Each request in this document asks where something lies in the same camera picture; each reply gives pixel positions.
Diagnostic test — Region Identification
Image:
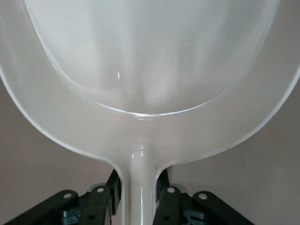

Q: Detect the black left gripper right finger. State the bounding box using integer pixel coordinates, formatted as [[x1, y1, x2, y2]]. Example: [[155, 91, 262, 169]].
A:
[[152, 168, 256, 225]]

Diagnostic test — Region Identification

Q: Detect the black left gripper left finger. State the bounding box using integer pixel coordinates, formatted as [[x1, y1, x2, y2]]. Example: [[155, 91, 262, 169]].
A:
[[4, 168, 122, 225]]

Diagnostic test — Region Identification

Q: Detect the beige plastic dustpan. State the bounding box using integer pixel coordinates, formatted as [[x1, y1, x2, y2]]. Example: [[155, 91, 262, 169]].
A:
[[0, 0, 300, 225]]

